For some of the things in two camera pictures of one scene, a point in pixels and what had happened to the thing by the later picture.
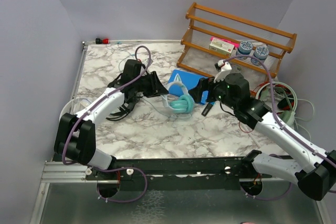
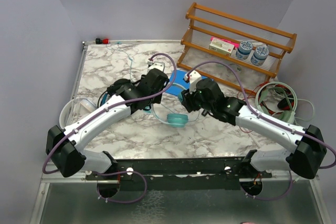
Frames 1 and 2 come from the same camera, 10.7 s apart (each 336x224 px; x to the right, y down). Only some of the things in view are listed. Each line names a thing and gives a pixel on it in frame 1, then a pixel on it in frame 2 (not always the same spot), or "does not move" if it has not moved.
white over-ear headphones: x=73 y=105 does not move
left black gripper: x=157 y=87 -> x=158 y=99
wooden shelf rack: x=211 y=36 does not move
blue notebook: x=190 y=81 does not move
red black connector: x=98 y=41 does not move
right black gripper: x=204 y=84 -> x=188 y=100
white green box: x=221 y=47 does not move
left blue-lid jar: x=245 y=48 does not move
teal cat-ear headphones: x=184 y=104 -> x=175 y=119
